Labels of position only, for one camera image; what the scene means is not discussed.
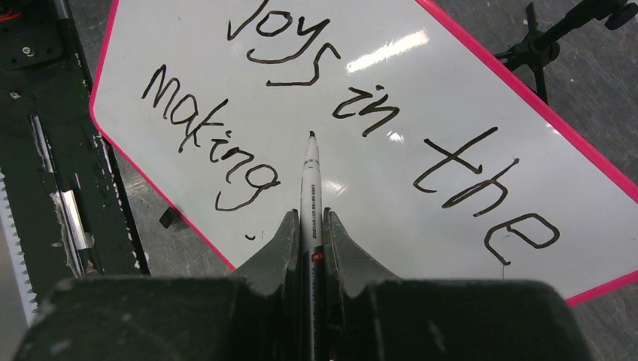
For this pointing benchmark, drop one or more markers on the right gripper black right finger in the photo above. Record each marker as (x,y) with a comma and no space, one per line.
(375,315)

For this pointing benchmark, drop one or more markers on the whiteboard with pink frame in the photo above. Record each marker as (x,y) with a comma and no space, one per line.
(437,159)

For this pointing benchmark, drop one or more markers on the black whiteboard clip foot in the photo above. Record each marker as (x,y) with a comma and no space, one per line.
(169,217)

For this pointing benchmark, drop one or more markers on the black microphone tripod stand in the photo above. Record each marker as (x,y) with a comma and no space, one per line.
(539,48)

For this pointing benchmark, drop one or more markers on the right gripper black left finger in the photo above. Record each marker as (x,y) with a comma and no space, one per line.
(250,314)

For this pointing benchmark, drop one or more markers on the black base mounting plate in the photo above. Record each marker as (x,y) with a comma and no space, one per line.
(67,198)

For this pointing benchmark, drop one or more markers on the slotted aluminium rail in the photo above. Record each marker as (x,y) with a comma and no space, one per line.
(16,254)

